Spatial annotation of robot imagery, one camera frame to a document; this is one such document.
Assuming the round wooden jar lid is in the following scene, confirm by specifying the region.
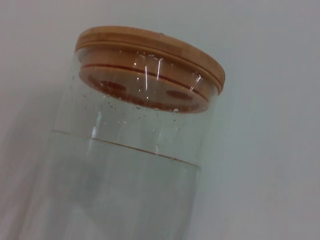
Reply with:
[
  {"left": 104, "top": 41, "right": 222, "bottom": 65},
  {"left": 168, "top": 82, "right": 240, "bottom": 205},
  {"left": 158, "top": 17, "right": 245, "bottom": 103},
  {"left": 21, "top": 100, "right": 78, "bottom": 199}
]
[{"left": 75, "top": 24, "right": 226, "bottom": 115}]

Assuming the glass water dispenser jar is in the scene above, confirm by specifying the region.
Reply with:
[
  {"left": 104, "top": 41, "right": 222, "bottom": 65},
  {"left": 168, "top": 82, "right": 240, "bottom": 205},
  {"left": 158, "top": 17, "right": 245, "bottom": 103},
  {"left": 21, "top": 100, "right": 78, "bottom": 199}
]
[{"left": 14, "top": 44, "right": 224, "bottom": 240}]

